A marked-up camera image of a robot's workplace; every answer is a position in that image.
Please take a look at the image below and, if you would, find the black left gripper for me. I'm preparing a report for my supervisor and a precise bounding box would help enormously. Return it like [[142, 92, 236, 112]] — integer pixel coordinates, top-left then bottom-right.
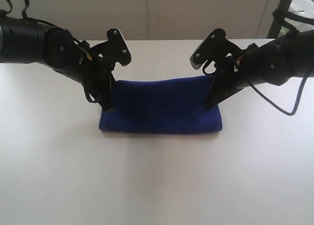
[[61, 44, 115, 111]]

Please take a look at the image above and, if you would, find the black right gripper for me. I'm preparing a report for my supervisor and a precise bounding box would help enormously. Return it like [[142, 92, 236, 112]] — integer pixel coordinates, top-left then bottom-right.
[[202, 50, 253, 110]]

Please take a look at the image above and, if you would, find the blue microfiber cloth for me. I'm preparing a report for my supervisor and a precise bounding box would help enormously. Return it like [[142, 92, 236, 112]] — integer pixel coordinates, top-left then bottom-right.
[[99, 76, 222, 135]]

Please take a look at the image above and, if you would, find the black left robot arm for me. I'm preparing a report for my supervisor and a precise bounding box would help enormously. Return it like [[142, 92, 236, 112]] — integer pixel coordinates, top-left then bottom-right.
[[0, 10, 114, 111]]

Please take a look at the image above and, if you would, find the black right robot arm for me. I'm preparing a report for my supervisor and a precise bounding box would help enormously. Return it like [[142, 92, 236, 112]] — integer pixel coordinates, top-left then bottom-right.
[[203, 30, 314, 115]]

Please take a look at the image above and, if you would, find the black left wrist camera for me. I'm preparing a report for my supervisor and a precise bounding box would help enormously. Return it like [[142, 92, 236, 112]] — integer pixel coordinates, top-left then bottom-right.
[[92, 28, 131, 66]]

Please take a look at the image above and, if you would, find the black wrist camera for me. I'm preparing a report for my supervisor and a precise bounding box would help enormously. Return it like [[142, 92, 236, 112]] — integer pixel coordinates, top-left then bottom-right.
[[92, 28, 131, 66], [189, 28, 242, 70]]

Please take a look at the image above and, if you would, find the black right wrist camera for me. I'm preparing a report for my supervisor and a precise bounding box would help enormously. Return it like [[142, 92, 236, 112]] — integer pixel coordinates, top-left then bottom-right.
[[189, 28, 242, 70]]

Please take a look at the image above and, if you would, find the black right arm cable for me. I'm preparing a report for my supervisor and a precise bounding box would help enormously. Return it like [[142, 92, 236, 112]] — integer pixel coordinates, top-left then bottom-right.
[[202, 7, 314, 117]]

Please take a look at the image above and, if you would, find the dark window frame post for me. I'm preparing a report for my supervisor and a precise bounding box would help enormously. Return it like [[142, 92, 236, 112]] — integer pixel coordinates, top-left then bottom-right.
[[267, 0, 292, 39]]

